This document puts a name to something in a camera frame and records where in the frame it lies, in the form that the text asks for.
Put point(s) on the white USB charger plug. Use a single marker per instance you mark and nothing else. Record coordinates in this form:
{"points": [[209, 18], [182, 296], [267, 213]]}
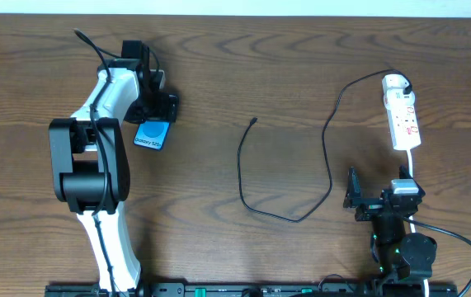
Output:
{"points": [[398, 81]]}

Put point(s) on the blue Galaxy smartphone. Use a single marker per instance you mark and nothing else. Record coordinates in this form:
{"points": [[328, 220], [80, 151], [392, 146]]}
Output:
{"points": [[152, 134]]}

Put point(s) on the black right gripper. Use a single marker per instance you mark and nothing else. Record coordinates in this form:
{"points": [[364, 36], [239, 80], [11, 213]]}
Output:
{"points": [[375, 206]]}

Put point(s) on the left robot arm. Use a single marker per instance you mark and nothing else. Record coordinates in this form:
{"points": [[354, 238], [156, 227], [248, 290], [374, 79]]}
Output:
{"points": [[90, 168]]}

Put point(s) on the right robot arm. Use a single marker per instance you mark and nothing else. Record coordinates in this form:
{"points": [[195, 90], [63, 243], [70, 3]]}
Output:
{"points": [[405, 258]]}

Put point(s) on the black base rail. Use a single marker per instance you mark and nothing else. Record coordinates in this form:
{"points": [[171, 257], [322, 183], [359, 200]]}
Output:
{"points": [[332, 288]]}

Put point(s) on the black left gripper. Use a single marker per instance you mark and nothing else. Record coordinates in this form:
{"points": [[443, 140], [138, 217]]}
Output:
{"points": [[161, 109]]}

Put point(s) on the white power strip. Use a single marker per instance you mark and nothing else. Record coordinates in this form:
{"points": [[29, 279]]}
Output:
{"points": [[402, 116]]}

